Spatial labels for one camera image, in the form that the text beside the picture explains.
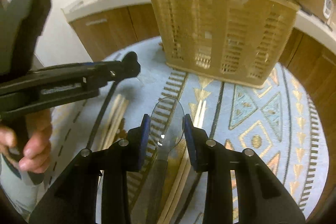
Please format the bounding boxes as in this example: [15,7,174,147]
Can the clear plastic spoon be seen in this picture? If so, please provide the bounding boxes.
[127,97,185,223]

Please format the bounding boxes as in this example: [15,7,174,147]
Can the person's left hand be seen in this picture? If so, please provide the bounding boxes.
[1,109,52,173]

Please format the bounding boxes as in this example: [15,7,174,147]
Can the wooden chopstick bundle on rug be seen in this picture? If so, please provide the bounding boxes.
[98,94,129,150]

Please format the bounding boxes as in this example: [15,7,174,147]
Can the wooden cabinet doors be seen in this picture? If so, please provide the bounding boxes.
[70,4,159,61]

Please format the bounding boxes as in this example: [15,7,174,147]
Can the blue patterned rug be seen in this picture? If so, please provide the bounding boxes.
[45,37,329,223]

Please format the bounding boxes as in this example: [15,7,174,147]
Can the beige slotted utensil basket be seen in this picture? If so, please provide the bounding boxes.
[151,0,299,88]

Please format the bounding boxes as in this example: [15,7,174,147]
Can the black spoon handle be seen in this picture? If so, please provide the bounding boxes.
[86,81,119,149]

